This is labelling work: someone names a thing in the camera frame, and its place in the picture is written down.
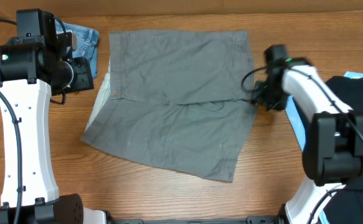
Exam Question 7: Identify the grey shorts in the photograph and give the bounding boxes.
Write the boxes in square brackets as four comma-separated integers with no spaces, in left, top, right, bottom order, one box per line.
[82,30,257,182]

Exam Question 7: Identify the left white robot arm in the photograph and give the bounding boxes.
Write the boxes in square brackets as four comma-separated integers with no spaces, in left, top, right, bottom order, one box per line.
[0,42,111,223]

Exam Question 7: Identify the light blue garment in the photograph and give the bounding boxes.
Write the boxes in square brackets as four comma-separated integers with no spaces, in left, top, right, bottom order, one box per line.
[285,71,363,224]

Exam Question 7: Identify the folded blue denim shorts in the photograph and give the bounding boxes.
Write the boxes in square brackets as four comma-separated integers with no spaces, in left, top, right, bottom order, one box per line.
[64,23,100,78]

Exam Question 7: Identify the black t-shirt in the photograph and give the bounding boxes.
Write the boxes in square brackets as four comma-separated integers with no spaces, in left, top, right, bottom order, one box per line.
[293,72,363,224]

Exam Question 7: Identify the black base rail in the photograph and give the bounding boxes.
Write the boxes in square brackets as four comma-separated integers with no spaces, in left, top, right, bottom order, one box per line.
[108,215,289,224]

